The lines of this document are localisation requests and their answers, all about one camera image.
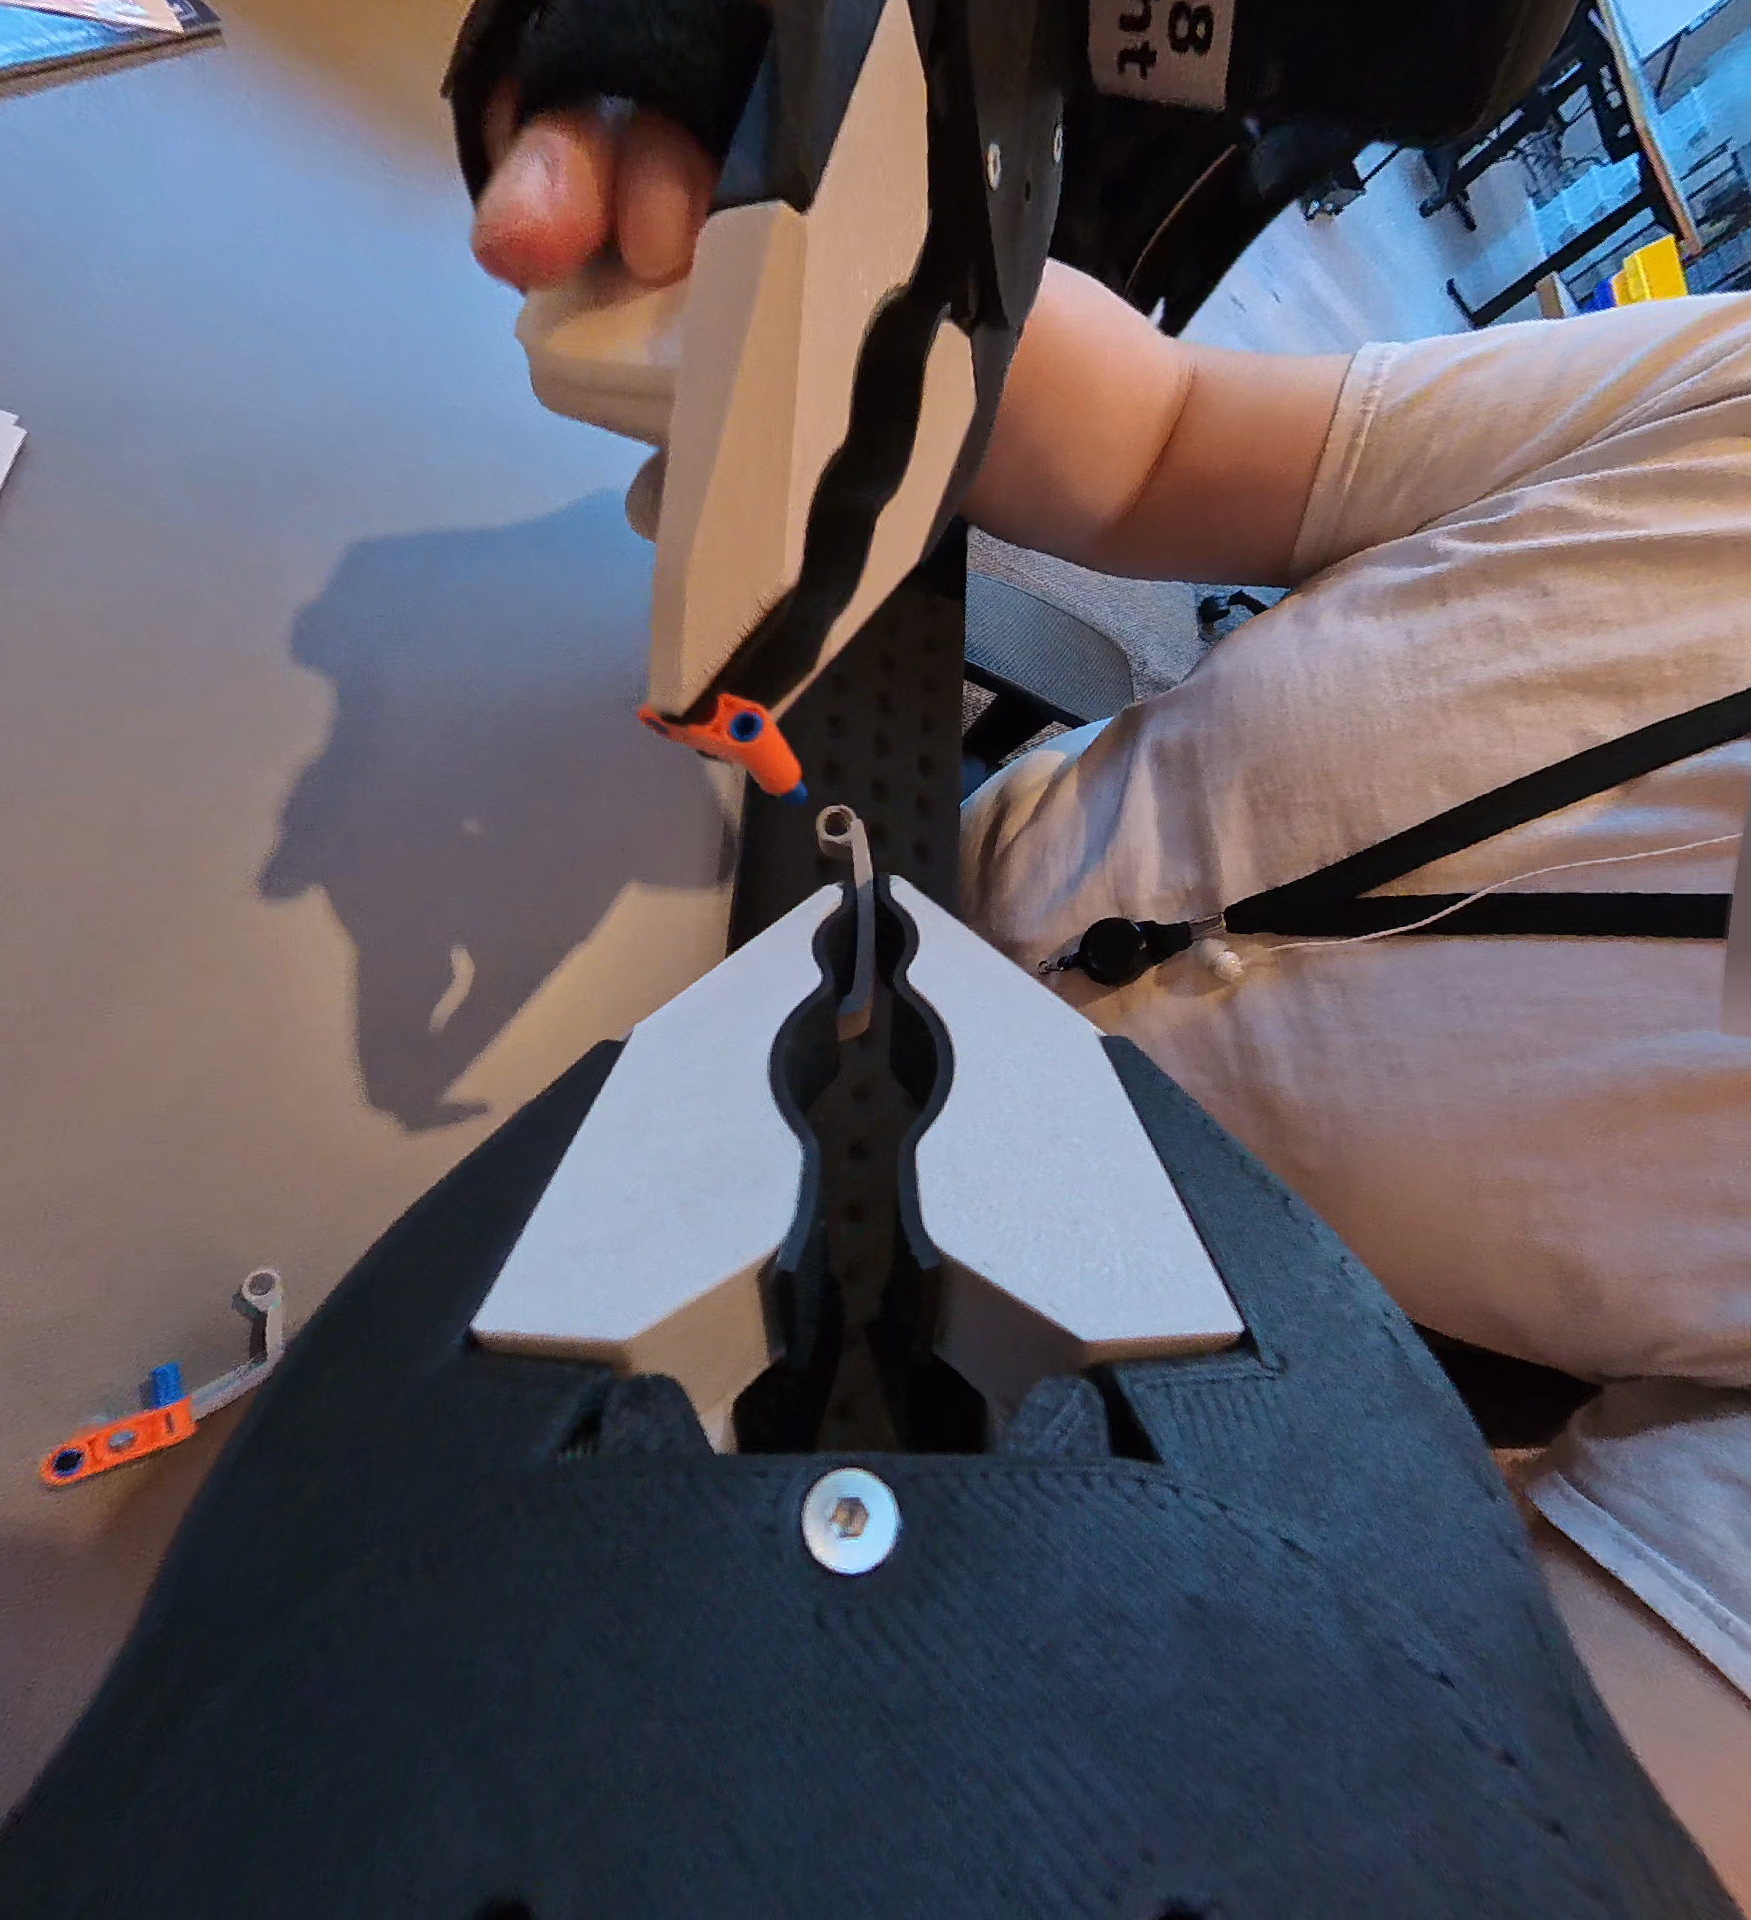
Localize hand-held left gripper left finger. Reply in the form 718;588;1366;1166
470;885;854;1451

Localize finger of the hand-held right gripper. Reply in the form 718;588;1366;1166
650;0;926;720
732;323;998;708

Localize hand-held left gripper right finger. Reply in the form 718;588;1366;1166
876;876;1244;1451

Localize orange brick beam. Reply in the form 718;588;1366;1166
640;693;812;802

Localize grey brick lever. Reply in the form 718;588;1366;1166
816;807;886;1043

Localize person's right forearm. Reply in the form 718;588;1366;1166
962;262;1346;590

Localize grey desk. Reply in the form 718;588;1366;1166
0;0;836;1878

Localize person's right hand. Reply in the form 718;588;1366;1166
448;0;780;294

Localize grey office chair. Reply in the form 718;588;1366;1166
962;570;1142;757

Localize black perforated pad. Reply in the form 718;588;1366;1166
730;517;970;1411

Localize yellow storage bins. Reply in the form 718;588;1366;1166
1590;233;1692;314

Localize person's shirt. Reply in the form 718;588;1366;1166
960;277;1751;1780

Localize orange and grey brick assembly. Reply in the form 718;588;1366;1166
41;1270;287;1489

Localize blue magazine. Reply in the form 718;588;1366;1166
0;0;227;102

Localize person's leg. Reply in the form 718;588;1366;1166
1528;1506;1751;1920

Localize white thin cord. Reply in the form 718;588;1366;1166
1198;833;1744;988

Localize black frame table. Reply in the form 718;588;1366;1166
1420;0;1706;329

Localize black lanyard with reel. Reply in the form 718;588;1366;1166
1040;683;1751;990

